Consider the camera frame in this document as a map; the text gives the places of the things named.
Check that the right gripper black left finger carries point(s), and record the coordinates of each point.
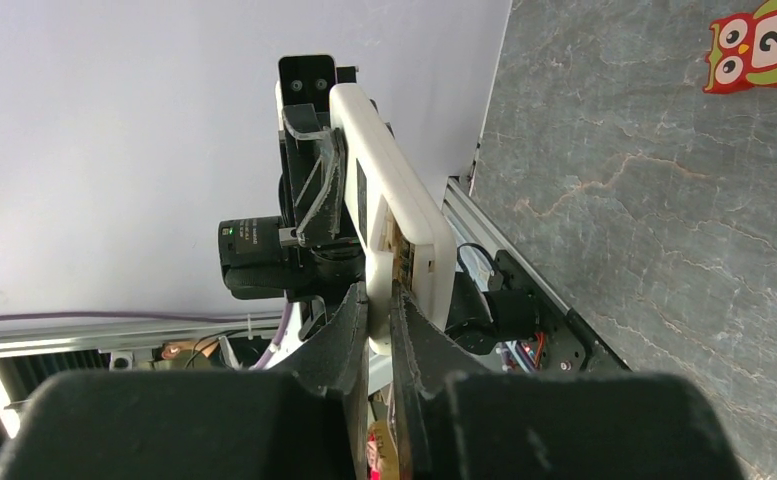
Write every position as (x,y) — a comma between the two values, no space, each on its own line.
(320,429)

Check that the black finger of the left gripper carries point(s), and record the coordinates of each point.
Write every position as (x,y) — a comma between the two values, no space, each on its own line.
(314,157)

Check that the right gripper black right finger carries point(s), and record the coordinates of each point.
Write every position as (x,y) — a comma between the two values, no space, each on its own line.
(442,424)

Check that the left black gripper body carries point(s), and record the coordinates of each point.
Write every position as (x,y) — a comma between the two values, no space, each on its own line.
(328,268)

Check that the white remote control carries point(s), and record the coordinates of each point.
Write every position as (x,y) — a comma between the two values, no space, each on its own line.
(390,207)

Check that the white battery cover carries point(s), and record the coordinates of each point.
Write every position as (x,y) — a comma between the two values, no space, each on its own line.
(378,279)

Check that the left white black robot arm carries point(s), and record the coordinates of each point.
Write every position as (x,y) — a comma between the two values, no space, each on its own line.
(255,263)

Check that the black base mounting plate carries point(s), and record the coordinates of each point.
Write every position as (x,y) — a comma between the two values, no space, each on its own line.
(547,318)

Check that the red battery pack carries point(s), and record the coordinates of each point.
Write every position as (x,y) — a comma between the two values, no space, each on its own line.
(743,53)

